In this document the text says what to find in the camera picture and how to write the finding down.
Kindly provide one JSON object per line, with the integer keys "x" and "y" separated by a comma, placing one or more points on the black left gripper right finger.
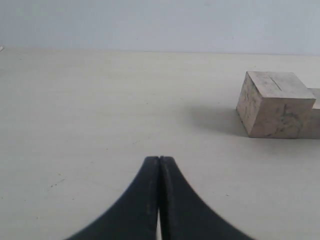
{"x": 183, "y": 214}

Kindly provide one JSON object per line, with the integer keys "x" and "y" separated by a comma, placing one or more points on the second largest wooden cube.
{"x": 311, "y": 129}

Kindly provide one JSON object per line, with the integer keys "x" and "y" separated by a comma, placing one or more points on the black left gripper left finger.
{"x": 134, "y": 215}

